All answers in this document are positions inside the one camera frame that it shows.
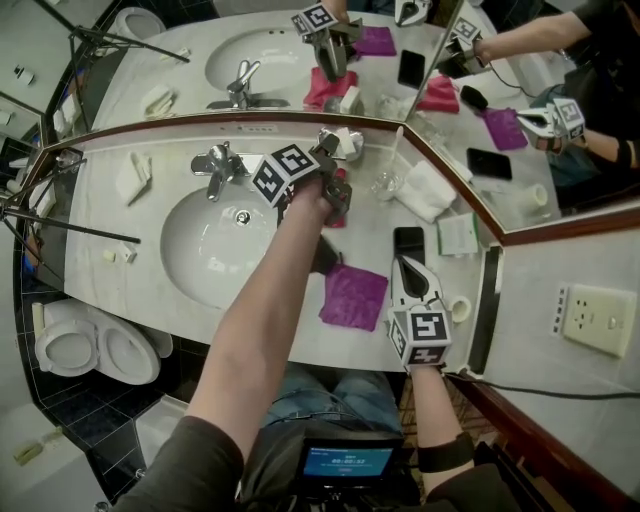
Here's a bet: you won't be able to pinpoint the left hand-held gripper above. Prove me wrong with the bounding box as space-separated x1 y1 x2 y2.
251 133 354 226

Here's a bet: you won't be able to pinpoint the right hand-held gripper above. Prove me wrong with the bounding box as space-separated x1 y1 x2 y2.
387 255 454 374

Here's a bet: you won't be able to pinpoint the white soap bar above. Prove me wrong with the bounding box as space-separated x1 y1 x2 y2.
333 127 364 161

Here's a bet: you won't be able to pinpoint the silver soap dish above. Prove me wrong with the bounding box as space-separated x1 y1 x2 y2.
317 127 365 162

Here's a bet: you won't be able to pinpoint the person's left forearm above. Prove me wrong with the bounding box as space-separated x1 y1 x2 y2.
184 199 326 466

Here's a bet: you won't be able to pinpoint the person's right forearm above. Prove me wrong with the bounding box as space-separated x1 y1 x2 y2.
407 367 474 494

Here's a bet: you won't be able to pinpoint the person's left hand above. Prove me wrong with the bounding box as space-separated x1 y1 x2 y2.
287 177 334 226

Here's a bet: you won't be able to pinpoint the black smartphone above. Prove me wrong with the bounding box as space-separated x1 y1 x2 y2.
393 226 426 266

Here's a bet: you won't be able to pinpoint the white toilet paper roll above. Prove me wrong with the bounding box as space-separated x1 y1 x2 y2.
449 294 474 322

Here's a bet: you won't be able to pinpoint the purple cloth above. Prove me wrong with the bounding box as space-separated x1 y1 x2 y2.
318 263 390 332

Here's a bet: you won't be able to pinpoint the white and green card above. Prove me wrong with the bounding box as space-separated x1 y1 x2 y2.
436 212 480 257

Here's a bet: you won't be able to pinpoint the clear drinking glass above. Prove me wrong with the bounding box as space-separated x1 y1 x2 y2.
370 169 405 202

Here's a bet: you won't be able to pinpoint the long black ledge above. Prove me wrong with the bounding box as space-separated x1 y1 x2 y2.
467 244 504 376

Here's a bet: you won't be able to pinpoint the pink cloth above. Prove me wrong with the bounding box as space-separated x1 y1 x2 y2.
322 167 349 230

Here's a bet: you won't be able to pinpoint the black cloth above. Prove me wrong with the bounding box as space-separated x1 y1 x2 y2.
309 234 344 275

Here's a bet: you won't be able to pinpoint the thick folded white towel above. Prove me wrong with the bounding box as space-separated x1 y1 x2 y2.
394 159 459 224

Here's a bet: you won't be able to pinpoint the chrome faucet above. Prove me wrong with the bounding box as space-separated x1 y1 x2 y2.
189 142 261 203

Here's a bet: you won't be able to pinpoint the person's blue jeans legs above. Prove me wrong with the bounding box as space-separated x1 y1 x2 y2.
264 362 404 436

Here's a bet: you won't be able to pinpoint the white sink basin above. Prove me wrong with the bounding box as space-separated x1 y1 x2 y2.
159 187 301 311

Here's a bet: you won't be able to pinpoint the narrow wood framed mirror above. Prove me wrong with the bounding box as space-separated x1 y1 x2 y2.
403 0 640 246

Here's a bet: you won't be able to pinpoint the chest mounted monitor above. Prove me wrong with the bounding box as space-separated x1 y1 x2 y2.
299 437 404 489

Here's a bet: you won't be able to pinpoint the wide wood framed mirror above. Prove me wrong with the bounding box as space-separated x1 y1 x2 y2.
39 0 464 151

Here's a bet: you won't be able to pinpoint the small folded white towel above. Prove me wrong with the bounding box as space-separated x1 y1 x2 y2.
114 151 154 206

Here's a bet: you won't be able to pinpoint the black tripod light stand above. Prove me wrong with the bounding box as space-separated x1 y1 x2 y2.
0 149 142 281

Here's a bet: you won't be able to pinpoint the person's dark grey shirt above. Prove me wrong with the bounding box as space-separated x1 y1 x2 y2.
112 414 521 512

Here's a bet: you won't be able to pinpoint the thick black power cable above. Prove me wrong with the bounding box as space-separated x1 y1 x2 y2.
444 369 640 401

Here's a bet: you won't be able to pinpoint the cream wall power socket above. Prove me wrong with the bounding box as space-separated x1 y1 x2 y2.
552 283 639 359

